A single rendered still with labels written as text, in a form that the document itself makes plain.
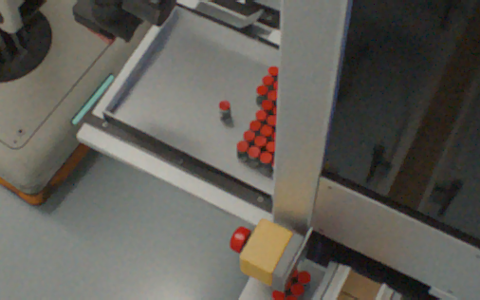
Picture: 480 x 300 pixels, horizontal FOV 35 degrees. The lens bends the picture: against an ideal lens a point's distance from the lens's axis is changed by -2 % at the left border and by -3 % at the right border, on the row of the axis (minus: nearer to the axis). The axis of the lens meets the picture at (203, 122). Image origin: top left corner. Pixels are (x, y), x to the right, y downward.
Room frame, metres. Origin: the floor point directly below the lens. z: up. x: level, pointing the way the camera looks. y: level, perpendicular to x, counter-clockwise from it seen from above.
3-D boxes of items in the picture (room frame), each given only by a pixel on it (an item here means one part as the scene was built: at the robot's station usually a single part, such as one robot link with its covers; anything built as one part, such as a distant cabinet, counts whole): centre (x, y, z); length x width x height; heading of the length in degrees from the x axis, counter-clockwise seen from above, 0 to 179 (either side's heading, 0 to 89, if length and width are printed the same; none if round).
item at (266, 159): (0.63, -0.14, 0.91); 0.18 x 0.02 x 0.05; 144
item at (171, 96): (0.70, -0.04, 0.90); 0.34 x 0.26 x 0.04; 54
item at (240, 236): (0.40, -0.04, 1.00); 0.04 x 0.04 x 0.04; 54
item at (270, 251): (0.37, -0.07, 1.00); 0.08 x 0.07 x 0.07; 54
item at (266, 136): (0.64, -0.12, 0.91); 0.18 x 0.02 x 0.05; 144
